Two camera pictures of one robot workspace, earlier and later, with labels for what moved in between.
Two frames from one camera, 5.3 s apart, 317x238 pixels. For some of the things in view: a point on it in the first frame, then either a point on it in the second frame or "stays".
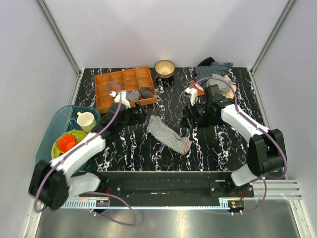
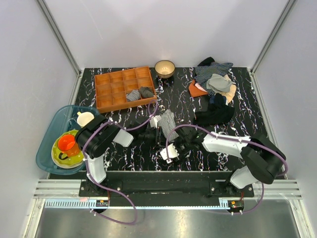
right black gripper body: [198, 111] -> [184, 144]
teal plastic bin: [66, 121] stays
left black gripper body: [131, 118] -> [153, 136]
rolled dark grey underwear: [146, 92] stays
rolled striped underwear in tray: [132, 95] stays
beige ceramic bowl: [165, 69] stays
